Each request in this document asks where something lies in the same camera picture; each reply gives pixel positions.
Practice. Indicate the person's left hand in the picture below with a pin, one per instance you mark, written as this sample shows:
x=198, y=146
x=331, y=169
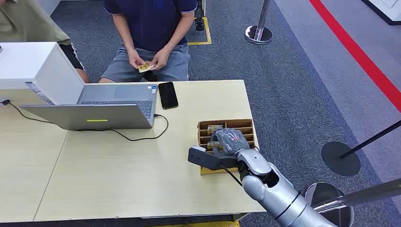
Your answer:
x=161, y=59

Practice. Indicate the person's right hand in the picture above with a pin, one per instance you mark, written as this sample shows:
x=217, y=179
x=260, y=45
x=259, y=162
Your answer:
x=135, y=59

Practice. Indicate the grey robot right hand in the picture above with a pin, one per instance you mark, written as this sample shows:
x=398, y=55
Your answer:
x=231, y=141

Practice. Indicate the yellow hotel card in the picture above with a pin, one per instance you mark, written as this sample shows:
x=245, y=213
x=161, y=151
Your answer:
x=145, y=67

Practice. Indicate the person's left forearm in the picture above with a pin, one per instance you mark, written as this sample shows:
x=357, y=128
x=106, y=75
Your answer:
x=178, y=33

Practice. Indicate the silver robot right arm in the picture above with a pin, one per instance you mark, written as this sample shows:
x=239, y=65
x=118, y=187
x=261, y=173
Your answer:
x=275, y=191

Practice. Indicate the person's right forearm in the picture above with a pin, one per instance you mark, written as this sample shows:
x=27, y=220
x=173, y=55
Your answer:
x=123, y=33

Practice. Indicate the hotel key card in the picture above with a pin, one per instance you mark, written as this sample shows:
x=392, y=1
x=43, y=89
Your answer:
x=213, y=145
x=215, y=128

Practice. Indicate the cardboard card holder box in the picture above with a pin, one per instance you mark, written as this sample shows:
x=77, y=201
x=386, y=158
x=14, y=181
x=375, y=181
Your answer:
x=205, y=131

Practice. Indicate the person seated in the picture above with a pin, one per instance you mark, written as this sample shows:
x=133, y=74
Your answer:
x=150, y=25

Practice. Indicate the person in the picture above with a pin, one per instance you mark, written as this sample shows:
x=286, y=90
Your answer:
x=34, y=22

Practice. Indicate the black smartphone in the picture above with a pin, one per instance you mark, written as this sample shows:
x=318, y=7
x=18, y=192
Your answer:
x=168, y=95

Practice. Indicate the black wheeled stand foot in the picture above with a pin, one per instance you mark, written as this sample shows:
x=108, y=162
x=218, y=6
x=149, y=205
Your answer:
x=199, y=17

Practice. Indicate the silver laptop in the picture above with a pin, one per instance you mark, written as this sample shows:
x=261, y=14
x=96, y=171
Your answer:
x=94, y=116

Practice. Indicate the yellow object under desk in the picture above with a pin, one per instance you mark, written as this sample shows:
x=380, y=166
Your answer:
x=200, y=224

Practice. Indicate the white box device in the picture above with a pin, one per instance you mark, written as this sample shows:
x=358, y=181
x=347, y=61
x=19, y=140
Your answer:
x=40, y=69

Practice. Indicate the white cabinet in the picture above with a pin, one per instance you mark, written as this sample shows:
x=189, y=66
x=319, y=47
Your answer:
x=387, y=9

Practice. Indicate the chrome stanchion post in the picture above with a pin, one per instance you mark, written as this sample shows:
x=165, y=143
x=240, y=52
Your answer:
x=325, y=195
x=259, y=31

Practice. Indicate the black stanchion post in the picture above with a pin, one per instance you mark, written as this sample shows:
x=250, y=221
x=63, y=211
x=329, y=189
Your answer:
x=340, y=158

